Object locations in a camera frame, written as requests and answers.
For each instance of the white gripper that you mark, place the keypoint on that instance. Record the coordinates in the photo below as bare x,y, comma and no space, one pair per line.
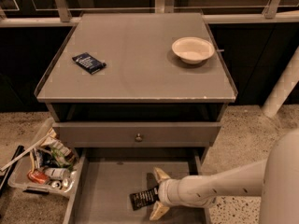
165,191

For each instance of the black rxbar chocolate wrapper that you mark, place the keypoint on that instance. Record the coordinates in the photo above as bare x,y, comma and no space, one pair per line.
144,198

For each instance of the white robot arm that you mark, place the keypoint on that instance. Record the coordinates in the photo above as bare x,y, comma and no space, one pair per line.
275,180

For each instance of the open grey middle drawer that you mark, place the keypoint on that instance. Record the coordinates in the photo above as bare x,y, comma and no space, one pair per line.
108,176

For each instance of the round metal drawer knob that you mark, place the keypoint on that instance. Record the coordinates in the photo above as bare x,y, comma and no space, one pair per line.
139,137

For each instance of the grey top drawer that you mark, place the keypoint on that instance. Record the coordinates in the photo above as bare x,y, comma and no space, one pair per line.
122,134

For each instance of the grey drawer cabinet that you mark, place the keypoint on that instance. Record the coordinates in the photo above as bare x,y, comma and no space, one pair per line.
144,81

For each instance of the green white snack bag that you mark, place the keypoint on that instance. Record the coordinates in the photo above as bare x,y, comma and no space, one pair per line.
62,155

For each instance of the white can in bin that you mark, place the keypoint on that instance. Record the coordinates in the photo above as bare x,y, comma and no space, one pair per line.
57,173

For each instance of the clear plastic bin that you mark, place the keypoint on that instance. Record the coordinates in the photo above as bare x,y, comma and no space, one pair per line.
39,158

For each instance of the orange snack packet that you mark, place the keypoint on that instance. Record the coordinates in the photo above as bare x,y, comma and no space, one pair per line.
38,177

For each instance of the white paper bowl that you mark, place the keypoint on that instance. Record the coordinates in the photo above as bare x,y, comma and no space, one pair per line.
193,50

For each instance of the blue snack bar wrapper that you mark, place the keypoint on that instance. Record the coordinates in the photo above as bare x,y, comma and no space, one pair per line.
88,63

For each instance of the white diagonal post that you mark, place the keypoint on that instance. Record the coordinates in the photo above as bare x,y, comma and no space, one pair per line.
283,88

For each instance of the metal window railing frame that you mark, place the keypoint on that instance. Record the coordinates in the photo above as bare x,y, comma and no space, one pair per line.
53,13

